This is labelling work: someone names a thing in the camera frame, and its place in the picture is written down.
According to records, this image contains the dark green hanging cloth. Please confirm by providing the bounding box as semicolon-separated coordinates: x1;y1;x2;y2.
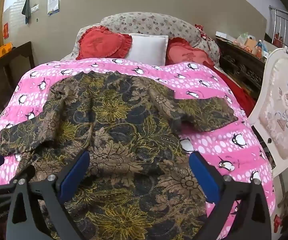
22;0;32;25

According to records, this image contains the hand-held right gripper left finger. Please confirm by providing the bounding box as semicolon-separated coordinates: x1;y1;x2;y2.
7;150;91;240

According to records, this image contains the pink penguin blanket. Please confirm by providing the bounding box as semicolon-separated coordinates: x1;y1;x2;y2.
0;57;276;220

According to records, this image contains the white pillow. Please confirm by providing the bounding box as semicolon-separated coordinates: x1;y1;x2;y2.
124;33;169;67

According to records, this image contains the red ruffled cushion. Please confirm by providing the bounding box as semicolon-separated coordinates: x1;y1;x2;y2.
194;24;210;41

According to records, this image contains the orange paper bag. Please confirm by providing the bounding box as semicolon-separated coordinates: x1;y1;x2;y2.
245;36;258;55

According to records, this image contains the white flat box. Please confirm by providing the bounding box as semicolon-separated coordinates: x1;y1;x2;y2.
216;31;235;42

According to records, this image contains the dark wooden side cabinet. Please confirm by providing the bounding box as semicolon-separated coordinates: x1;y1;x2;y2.
0;41;36;122

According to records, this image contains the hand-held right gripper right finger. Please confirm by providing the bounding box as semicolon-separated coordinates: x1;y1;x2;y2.
189;151;273;240

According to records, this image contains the red heart pillow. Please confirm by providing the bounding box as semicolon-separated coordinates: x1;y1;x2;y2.
165;37;215;67
76;26;133;60

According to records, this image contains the metal stair railing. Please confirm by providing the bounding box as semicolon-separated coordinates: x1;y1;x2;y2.
269;5;288;49

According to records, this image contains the clear plastic bag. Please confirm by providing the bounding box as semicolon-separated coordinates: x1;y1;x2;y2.
234;32;249;47

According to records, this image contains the orange plastic basin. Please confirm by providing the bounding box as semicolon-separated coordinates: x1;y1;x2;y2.
0;42;14;59

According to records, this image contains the white upholstered chair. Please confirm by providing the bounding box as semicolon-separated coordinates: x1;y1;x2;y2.
248;47;288;178

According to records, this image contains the dark floral shirt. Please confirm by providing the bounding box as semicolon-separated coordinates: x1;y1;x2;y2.
0;71;239;240

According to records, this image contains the red bedsheet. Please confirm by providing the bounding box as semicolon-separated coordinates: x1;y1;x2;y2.
214;66;256;117

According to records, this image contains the blue bottle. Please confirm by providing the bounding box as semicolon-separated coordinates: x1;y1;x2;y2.
256;40;264;58

